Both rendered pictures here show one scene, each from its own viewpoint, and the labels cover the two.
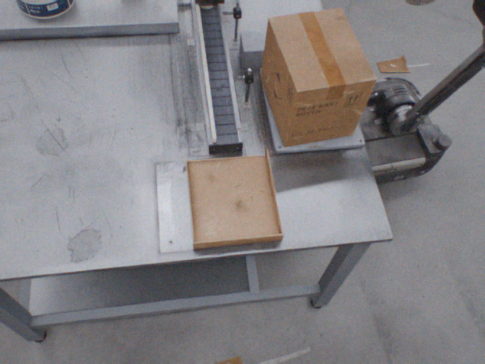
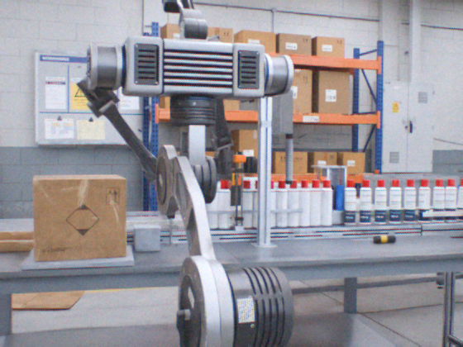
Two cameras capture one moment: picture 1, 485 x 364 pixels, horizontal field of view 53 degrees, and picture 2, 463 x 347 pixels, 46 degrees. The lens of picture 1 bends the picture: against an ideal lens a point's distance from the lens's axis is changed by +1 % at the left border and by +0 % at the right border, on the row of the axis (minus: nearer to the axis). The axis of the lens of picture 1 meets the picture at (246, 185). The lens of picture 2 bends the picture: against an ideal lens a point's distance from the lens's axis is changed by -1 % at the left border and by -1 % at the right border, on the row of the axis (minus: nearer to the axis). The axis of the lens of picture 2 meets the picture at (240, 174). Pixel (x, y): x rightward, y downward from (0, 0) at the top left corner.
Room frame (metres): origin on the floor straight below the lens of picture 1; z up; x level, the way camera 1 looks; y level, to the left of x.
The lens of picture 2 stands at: (1.70, -2.09, 1.23)
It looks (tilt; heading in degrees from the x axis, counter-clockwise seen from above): 3 degrees down; 91
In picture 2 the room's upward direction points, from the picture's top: straight up
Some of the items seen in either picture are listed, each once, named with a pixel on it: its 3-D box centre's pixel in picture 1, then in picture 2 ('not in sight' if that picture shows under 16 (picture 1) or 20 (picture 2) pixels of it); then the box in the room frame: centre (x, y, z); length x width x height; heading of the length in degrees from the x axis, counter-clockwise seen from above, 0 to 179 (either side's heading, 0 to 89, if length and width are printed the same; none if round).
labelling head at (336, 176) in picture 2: not in sight; (328, 194); (2.06, 0.48, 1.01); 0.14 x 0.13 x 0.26; 14
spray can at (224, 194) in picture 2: not in sight; (224, 204); (1.59, 0.26, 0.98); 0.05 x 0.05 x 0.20
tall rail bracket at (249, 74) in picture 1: (241, 87); not in sight; (1.08, 0.06, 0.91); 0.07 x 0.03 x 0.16; 104
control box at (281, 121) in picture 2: not in sight; (275, 111); (1.80, 0.23, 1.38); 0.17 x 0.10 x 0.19; 69
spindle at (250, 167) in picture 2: not in sight; (250, 182); (1.69, 0.91, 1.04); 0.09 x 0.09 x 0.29
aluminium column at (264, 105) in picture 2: not in sight; (264, 163); (1.75, 0.16, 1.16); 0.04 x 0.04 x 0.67; 14
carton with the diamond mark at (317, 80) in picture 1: (312, 79); (78, 215); (1.09, -0.16, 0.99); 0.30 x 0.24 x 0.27; 21
